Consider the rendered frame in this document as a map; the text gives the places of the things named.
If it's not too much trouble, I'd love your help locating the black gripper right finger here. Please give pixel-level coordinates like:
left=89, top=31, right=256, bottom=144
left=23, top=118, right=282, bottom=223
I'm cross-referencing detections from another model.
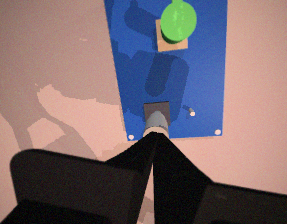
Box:
left=153, top=132, right=287, bottom=224

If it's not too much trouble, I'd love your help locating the blue circuit board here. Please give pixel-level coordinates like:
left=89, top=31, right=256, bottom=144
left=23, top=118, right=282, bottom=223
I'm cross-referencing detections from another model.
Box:
left=103, top=0, right=228, bottom=141

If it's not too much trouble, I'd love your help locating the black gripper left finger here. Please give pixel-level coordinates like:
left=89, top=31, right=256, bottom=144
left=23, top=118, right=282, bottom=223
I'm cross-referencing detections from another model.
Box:
left=9, top=131, right=157, bottom=224

